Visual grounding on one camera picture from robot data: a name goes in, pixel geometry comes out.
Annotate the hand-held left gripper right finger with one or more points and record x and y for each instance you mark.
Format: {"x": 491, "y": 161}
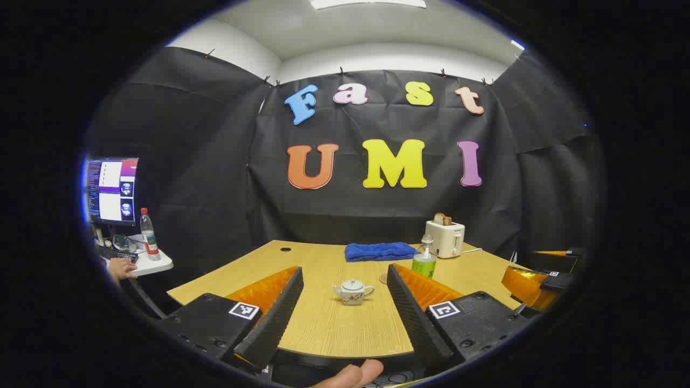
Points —
{"x": 412, "y": 318}

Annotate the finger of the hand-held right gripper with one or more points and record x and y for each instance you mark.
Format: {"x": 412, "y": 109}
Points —
{"x": 560, "y": 263}
{"x": 558, "y": 281}

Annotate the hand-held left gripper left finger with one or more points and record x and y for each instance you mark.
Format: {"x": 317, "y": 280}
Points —
{"x": 275, "y": 318}

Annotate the round brown coaster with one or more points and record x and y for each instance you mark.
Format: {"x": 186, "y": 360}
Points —
{"x": 383, "y": 278}

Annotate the green label water bottle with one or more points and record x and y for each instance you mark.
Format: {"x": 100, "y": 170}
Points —
{"x": 424, "y": 264}

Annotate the white floral teacup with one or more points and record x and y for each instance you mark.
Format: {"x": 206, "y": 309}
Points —
{"x": 353, "y": 296}

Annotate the red cap water bottle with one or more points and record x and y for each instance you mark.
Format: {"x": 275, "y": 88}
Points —
{"x": 149, "y": 237}

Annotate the blue towel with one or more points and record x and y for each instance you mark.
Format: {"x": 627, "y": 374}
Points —
{"x": 380, "y": 251}

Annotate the white toaster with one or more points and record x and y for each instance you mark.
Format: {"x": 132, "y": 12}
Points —
{"x": 444, "y": 237}

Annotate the bread slice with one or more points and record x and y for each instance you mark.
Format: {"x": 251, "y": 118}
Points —
{"x": 442, "y": 219}

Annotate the white side table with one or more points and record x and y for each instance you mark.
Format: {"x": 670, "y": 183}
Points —
{"x": 153, "y": 265}

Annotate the black keyboard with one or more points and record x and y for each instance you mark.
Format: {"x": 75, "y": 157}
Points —
{"x": 116, "y": 254}

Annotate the computer monitor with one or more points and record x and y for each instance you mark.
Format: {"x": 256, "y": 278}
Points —
{"x": 113, "y": 188}

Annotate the ceiling light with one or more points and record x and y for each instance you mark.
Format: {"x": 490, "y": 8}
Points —
{"x": 366, "y": 4}

